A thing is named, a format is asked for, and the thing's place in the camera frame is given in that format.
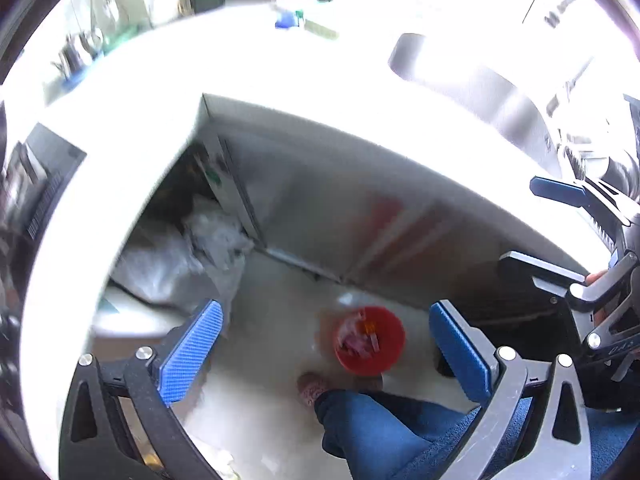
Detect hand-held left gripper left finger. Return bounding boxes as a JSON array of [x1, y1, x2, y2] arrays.
[[59, 298, 224, 480]]

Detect pink patterned slipper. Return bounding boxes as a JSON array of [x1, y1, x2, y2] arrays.
[[297, 372, 331, 408]]

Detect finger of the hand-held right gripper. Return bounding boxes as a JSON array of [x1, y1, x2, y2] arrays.
[[498, 251, 589, 294], [530, 176, 632, 227]]

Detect black appliance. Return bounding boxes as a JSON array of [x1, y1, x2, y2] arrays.
[[0, 122, 87, 247]]

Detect stainless steel kettle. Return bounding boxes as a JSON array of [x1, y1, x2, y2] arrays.
[[52, 30, 106, 82]]

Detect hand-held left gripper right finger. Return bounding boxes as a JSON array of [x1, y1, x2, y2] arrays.
[[400, 301, 594, 480]]

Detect stainless steel sink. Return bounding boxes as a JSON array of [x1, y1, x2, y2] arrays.
[[389, 32, 640, 197]]

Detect smooth steel cabinet door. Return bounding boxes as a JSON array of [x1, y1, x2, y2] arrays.
[[345, 180, 506, 312]]

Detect pile of colourful wrappers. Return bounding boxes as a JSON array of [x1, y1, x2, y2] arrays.
[[340, 311, 387, 359]]

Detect white container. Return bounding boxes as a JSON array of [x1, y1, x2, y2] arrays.
[[150, 0, 184, 26]]

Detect red plastic basin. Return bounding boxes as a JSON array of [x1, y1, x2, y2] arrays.
[[334, 306, 407, 376]]

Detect person's blue jeans leg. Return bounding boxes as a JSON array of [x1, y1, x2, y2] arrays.
[[314, 389, 640, 480]]

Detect white plastic bags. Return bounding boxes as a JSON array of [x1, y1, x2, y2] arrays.
[[109, 200, 257, 313]]

